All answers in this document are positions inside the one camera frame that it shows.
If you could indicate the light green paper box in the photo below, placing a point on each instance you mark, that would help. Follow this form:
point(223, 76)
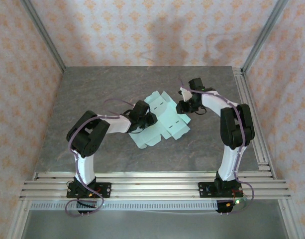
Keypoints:
point(172, 117)

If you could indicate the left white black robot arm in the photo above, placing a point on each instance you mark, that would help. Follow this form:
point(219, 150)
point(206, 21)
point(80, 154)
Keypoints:
point(86, 169)

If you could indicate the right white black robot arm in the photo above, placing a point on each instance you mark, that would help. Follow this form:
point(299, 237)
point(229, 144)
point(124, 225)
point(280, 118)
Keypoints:
point(229, 164)

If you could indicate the grey metal sheet panel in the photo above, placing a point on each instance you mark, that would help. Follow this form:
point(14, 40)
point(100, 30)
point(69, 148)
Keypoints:
point(154, 225)

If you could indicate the aluminium mounting rail frame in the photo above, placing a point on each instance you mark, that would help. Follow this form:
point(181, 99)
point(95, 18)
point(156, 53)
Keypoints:
point(154, 186)

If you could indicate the aluminium side rail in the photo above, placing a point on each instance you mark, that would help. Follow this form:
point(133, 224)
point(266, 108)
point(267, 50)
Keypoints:
point(256, 139)

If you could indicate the aluminium corner post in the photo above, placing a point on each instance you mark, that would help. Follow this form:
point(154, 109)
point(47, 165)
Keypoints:
point(261, 37)
point(46, 39)

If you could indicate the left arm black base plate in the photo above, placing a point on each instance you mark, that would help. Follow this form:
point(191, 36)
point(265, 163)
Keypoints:
point(105, 190)

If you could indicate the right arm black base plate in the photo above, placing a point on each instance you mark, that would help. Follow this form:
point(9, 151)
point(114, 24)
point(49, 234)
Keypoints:
point(204, 190)

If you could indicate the black electronics mount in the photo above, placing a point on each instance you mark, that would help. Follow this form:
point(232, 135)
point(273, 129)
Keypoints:
point(224, 206)

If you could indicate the aluminium frame leg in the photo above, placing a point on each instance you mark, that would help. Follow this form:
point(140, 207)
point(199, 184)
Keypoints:
point(290, 221)
point(18, 221)

